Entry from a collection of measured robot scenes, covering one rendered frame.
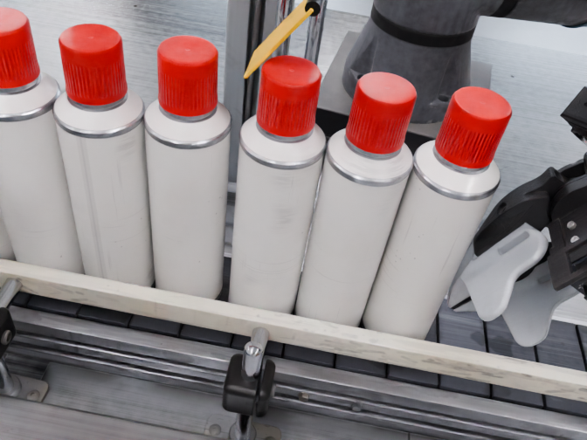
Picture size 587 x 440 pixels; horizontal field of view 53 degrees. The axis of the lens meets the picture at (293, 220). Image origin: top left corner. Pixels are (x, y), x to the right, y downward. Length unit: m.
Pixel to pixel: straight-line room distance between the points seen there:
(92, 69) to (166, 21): 0.60
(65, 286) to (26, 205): 0.06
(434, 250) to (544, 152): 0.45
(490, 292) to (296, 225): 0.13
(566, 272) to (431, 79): 0.38
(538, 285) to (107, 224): 0.28
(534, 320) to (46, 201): 0.32
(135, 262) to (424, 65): 0.38
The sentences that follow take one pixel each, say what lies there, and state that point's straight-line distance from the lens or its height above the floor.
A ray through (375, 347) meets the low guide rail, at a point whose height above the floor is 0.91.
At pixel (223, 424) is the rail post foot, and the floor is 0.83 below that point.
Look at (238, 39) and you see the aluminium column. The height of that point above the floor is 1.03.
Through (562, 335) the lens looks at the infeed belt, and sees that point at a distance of 0.53.
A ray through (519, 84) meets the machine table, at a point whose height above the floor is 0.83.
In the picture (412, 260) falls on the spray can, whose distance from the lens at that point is 0.38.
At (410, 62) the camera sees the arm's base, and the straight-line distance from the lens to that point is 0.67.
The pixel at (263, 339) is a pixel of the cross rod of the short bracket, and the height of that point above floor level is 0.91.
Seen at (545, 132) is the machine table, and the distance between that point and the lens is 0.85.
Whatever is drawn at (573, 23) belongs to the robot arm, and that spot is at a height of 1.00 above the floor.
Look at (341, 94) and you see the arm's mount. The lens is 0.71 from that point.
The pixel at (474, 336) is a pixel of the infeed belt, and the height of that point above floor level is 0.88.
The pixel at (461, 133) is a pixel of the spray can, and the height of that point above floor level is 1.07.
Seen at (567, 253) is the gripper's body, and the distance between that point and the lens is 0.35.
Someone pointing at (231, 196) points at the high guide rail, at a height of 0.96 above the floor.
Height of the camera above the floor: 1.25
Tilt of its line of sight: 44 degrees down
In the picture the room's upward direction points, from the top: 9 degrees clockwise
